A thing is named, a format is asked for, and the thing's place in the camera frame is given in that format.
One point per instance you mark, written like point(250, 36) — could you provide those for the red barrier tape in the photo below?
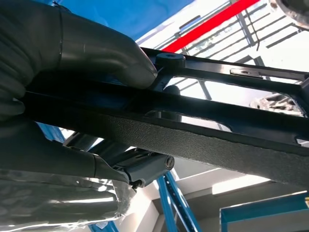
point(205, 24)

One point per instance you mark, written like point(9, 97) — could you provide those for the grey car body frame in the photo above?
point(294, 12)

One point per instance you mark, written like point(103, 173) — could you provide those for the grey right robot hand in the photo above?
point(60, 192)

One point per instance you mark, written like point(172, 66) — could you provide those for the blue metal shelf rack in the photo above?
point(145, 16)

